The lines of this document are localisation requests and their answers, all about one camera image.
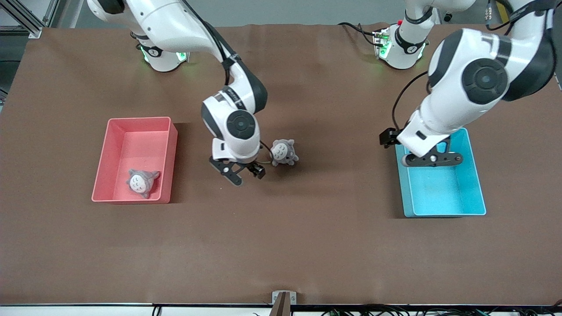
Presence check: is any grey plush toy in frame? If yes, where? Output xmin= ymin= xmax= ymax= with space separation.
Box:
xmin=126 ymin=169 xmax=161 ymax=199
xmin=269 ymin=139 xmax=300 ymax=167

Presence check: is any blue plastic box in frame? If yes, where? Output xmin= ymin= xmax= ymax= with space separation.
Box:
xmin=394 ymin=127 xmax=487 ymax=218

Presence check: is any pink plastic box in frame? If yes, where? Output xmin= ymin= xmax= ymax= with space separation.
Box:
xmin=91 ymin=116 xmax=179 ymax=205

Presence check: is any brown table cover sheet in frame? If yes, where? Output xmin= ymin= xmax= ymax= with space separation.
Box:
xmin=0 ymin=22 xmax=562 ymax=306

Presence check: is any grey metal mount bracket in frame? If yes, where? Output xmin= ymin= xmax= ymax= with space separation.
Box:
xmin=271 ymin=291 xmax=297 ymax=316

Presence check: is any black base power cable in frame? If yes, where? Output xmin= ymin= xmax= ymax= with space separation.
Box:
xmin=337 ymin=21 xmax=378 ymax=47

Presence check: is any aluminium frame profile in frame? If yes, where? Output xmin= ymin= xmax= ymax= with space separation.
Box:
xmin=0 ymin=0 xmax=58 ymax=39

